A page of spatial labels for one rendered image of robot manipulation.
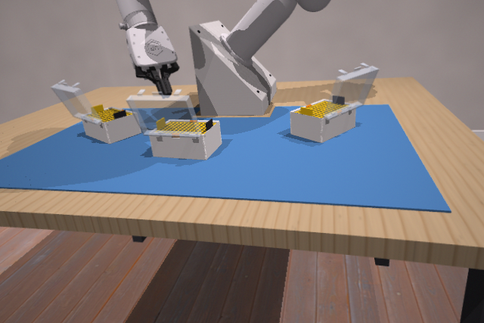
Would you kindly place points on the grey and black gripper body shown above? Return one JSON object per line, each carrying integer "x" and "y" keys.
{"x": 149, "y": 46}

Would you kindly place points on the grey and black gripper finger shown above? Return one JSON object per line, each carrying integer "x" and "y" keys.
{"x": 166, "y": 72}
{"x": 153, "y": 76}

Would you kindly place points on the blue bench mat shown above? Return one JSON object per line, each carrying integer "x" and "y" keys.
{"x": 372, "y": 165}

